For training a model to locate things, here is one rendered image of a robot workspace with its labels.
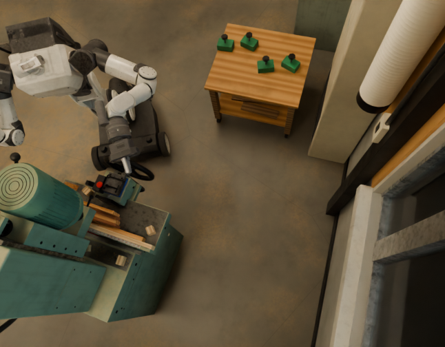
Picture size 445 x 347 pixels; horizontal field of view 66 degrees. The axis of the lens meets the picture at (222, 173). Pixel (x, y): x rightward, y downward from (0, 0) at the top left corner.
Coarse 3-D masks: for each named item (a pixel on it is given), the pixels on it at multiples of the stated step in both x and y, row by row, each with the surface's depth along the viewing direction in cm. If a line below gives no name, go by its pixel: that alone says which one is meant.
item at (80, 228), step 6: (84, 210) 154; (90, 210) 155; (84, 216) 153; (90, 216) 156; (78, 222) 152; (84, 222) 153; (90, 222) 158; (72, 228) 151; (78, 228) 151; (84, 228) 154; (72, 234) 150; (78, 234) 151; (84, 234) 156
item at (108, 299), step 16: (96, 240) 176; (112, 240) 176; (96, 256) 173; (112, 256) 173; (128, 256) 172; (112, 272) 170; (128, 272) 170; (112, 288) 167; (96, 304) 165; (112, 304) 165; (112, 320) 168
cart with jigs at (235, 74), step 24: (240, 48) 242; (264, 48) 240; (288, 48) 239; (312, 48) 237; (216, 72) 237; (240, 72) 235; (264, 72) 233; (288, 72) 232; (216, 96) 247; (240, 96) 231; (264, 96) 227; (288, 96) 226; (216, 120) 279; (264, 120) 260; (288, 120) 246
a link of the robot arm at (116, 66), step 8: (112, 56) 150; (112, 64) 150; (120, 64) 150; (128, 64) 151; (136, 64) 152; (144, 64) 153; (112, 72) 152; (120, 72) 151; (128, 72) 150; (136, 72) 150; (144, 72) 147; (152, 72) 149; (128, 80) 153; (136, 80) 153
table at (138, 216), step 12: (96, 204) 172; (108, 204) 172; (120, 204) 171; (132, 204) 170; (144, 204) 170; (120, 216) 169; (132, 216) 168; (144, 216) 168; (156, 216) 167; (168, 216) 168; (120, 228) 167; (132, 228) 166; (144, 228) 166; (156, 228) 165; (156, 240) 163; (156, 252) 166
